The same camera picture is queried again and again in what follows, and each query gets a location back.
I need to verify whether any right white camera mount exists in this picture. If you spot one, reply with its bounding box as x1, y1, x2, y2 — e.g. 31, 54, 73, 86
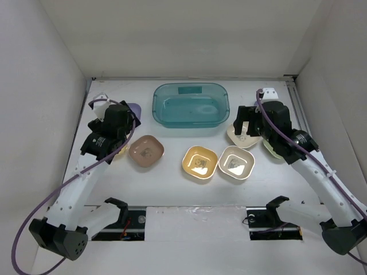
259, 88, 279, 102

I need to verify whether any light green square plate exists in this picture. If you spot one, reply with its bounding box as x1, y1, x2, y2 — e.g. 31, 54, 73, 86
262, 139, 283, 159

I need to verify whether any brown square plate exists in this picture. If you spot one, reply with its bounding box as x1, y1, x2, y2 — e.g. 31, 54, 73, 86
128, 135, 165, 168

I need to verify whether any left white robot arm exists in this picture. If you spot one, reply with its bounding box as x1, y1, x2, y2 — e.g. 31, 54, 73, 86
29, 99, 140, 261

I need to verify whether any cream square plate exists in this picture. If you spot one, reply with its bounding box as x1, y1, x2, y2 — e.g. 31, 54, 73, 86
227, 121, 261, 149
218, 146, 256, 180

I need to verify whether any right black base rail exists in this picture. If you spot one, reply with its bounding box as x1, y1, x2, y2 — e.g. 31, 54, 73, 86
242, 207, 303, 241

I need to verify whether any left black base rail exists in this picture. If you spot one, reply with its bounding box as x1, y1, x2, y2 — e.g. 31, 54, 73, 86
92, 208, 146, 242

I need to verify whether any cream square plate front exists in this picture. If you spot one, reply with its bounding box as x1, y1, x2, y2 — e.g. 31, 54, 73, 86
218, 146, 256, 180

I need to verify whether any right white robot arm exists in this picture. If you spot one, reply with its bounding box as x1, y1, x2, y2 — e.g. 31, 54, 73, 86
233, 101, 366, 255

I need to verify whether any teal plastic bin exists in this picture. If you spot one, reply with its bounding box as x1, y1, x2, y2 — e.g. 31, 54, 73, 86
152, 82, 230, 128

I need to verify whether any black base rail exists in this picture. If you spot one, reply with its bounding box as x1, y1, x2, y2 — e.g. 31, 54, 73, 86
242, 207, 303, 241
92, 208, 146, 242

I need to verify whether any yellow square plate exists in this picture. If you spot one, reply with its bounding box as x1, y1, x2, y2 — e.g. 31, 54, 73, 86
182, 146, 218, 180

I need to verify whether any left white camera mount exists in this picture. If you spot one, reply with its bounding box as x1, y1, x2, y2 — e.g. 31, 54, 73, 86
91, 93, 111, 121

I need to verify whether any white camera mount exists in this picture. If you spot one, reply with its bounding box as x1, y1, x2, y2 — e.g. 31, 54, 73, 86
259, 88, 279, 102
91, 93, 111, 121

